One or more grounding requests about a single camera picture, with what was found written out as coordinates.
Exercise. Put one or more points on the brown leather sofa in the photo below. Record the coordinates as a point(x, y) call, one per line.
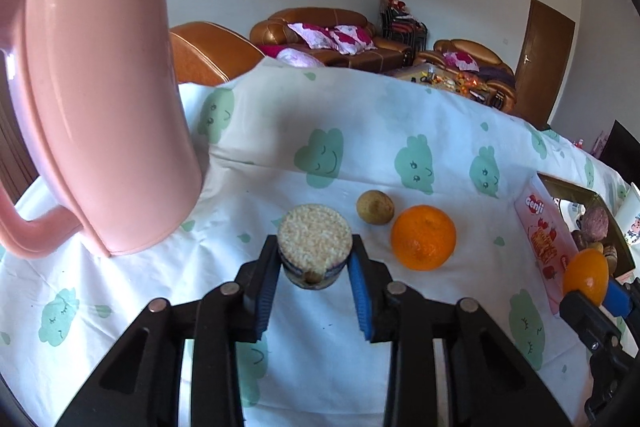
point(320, 16)

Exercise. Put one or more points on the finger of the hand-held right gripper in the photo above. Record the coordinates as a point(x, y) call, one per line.
point(585, 314)
point(618, 297)

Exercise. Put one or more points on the orange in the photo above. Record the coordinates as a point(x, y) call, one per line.
point(423, 237)
point(586, 274)

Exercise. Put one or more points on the round rice cake snack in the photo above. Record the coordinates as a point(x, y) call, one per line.
point(312, 237)

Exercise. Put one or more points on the pink tin box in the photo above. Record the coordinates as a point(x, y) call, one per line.
point(542, 237)

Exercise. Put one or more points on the stacked dark chairs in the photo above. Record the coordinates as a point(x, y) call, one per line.
point(407, 29)

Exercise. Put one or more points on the red stuffed toy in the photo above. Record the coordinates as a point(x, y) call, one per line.
point(396, 2)

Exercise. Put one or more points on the pile of oranges on table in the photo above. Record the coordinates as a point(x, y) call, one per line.
point(465, 82)

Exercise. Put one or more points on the walnut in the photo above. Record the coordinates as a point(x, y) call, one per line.
point(611, 253)

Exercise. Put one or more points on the white magenta flower pillow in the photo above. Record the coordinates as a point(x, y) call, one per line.
point(352, 38)
point(462, 59)
point(310, 34)

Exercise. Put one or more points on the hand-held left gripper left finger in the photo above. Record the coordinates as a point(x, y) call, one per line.
point(265, 292)

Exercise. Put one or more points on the small brown round fruit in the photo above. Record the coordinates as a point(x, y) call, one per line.
point(375, 207)

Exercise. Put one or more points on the pink electric kettle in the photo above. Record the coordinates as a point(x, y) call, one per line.
point(100, 82)

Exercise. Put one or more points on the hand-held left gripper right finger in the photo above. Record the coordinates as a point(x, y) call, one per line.
point(360, 297)

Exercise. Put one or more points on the purple wrinkled fruit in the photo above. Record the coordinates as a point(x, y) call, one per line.
point(593, 222)

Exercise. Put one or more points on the green cloud print tablecloth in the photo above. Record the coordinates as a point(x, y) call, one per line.
point(350, 122)

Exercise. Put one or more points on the pale pink pillow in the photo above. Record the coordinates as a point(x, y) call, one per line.
point(300, 57)

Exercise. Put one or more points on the brown leather armchair white piping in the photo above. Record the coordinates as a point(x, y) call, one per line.
point(210, 52)

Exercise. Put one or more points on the magenta cloth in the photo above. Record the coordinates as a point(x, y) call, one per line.
point(270, 51)

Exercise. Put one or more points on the brown wooden door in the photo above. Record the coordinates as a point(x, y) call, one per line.
point(542, 62)

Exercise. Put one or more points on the wooden coffee table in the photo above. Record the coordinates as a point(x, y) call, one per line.
point(420, 72)

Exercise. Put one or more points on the black television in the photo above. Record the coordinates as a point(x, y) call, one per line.
point(620, 154)

